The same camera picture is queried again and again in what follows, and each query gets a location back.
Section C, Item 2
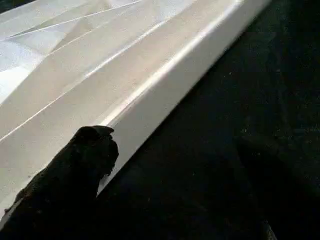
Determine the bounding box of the white plastic table top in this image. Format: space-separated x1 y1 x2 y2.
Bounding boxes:
0 0 273 216

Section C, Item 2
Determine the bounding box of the white plastic upturned table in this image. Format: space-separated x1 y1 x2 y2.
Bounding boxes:
96 0 320 240

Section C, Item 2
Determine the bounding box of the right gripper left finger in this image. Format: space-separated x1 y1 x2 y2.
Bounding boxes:
0 125 120 240

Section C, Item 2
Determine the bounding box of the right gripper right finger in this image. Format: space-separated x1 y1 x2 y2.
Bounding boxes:
236 137 320 240

